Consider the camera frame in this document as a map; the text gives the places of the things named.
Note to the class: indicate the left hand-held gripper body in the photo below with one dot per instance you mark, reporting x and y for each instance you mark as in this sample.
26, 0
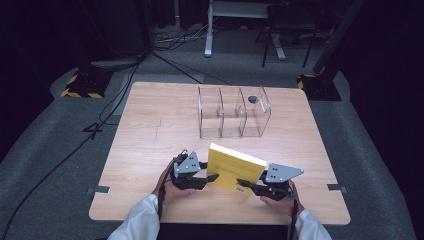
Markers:
186, 166

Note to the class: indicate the white desk frame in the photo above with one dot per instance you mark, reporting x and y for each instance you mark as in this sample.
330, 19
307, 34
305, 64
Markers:
209, 33

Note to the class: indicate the yellow book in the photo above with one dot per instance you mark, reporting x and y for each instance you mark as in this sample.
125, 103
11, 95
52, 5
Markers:
233, 170

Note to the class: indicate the person's dark clothing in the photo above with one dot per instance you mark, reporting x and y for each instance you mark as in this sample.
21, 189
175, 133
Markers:
223, 232

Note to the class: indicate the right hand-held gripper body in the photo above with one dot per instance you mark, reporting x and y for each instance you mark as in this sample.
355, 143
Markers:
278, 185

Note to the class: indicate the small dark round object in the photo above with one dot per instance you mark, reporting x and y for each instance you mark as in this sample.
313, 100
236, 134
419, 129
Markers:
252, 99

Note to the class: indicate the grey slanted stand pole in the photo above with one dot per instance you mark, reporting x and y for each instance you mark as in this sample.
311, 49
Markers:
336, 36

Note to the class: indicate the person's right hand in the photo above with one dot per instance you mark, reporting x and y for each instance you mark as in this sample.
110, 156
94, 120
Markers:
288, 205

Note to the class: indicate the person's left hand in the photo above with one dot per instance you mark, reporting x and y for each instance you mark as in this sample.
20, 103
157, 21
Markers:
170, 193

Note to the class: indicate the black yellow striped stand base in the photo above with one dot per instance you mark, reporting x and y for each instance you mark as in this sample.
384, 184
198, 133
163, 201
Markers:
88, 85
320, 88

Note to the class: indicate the grey table edge bracket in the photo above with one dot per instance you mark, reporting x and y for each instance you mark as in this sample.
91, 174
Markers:
100, 190
336, 187

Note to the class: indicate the clear acrylic divider rack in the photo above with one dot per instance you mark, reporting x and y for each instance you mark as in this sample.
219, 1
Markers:
233, 128

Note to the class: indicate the black chair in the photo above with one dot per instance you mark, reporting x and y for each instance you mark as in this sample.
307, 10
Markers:
290, 23

